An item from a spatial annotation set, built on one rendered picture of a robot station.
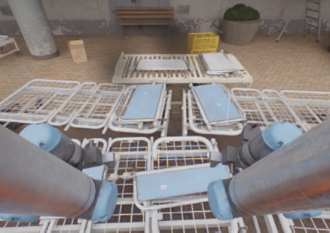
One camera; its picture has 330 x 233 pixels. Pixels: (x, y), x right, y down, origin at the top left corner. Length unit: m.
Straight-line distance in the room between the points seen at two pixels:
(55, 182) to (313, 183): 0.27
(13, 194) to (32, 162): 0.03
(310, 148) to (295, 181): 0.04
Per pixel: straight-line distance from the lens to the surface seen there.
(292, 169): 0.23
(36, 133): 0.47
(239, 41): 6.08
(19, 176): 0.22
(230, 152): 0.60
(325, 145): 0.20
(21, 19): 5.32
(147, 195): 1.38
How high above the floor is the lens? 1.74
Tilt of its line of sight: 39 degrees down
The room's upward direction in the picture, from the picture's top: 1 degrees clockwise
